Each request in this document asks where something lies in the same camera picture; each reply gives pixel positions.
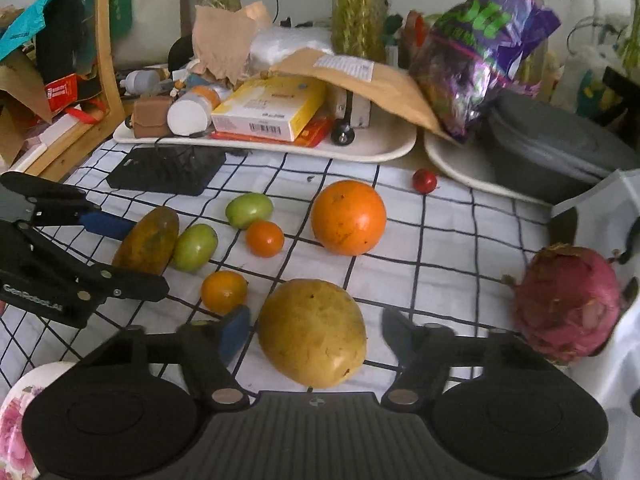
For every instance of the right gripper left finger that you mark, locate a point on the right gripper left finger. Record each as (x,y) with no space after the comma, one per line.
(206,350)

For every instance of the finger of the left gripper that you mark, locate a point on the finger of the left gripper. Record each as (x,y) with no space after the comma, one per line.
(80,213)
(39,188)

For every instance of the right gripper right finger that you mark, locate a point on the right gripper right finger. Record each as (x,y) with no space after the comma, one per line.
(424,355)

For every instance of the yellow orange tomato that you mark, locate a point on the yellow orange tomato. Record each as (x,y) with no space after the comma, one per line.
(223,291)

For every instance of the brown spotted mango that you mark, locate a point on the brown spotted mango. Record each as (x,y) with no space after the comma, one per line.
(150,244)

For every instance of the green tomato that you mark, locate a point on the green tomato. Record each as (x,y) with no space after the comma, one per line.
(248,208)
(194,247)

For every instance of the large yellow mango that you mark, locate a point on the large yellow mango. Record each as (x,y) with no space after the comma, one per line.
(312,332)

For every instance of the small orange tomato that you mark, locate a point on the small orange tomato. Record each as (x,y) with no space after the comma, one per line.
(264,239)

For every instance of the red dragon fruit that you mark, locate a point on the red dragon fruit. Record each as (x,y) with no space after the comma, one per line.
(567,303)

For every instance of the large orange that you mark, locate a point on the large orange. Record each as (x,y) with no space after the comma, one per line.
(348,218)

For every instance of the small red fruit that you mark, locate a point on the small red fruit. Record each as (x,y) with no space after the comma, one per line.
(424,181)

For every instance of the wooden chair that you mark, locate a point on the wooden chair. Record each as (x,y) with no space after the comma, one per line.
(69,150)

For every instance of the brown leather pouch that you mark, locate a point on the brown leather pouch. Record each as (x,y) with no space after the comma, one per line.
(149,117)

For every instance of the checked tablecloth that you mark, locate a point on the checked tablecloth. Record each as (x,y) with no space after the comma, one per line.
(440,258)

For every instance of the white round bottle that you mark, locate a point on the white round bottle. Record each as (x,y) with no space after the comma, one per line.
(192,112)

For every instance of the floral white plate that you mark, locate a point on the floral white plate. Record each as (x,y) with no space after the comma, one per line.
(16,462)

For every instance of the white oval tray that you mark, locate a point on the white oval tray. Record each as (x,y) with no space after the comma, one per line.
(388,138)

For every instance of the crumpled brown paper bag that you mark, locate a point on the crumpled brown paper bag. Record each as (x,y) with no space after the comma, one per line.
(221,40)

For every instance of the cow print cloth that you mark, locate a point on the cow print cloth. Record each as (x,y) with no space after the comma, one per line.
(605,220)

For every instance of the yellow white box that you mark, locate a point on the yellow white box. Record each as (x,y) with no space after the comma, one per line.
(277,108)

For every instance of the grey zip case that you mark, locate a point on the grey zip case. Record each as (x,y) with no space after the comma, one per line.
(547,153)

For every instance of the red flat box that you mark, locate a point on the red flat box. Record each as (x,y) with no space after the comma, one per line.
(315,131)

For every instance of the white plastic bag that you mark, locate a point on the white plastic bag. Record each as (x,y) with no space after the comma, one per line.
(272,45)

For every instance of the brown padded envelope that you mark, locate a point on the brown padded envelope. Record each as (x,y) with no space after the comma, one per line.
(390,89)

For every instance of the purple snack bag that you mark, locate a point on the purple snack bag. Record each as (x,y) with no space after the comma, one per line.
(472,52)

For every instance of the glass vase with stems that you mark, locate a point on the glass vase with stems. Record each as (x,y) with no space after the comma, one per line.
(358,28)

